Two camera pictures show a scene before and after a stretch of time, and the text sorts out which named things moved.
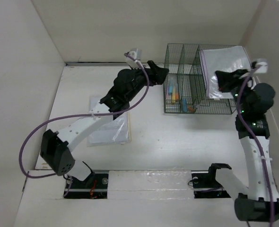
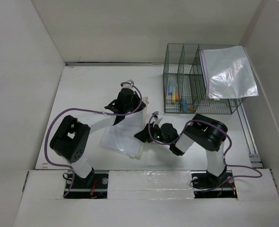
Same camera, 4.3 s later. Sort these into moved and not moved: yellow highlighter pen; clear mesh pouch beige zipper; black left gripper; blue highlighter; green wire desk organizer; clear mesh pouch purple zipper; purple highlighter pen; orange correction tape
Moved: clear mesh pouch beige zipper; black left gripper
Not moved: clear mesh pouch purple zipper; yellow highlighter pen; purple highlighter pen; orange correction tape; green wire desk organizer; blue highlighter
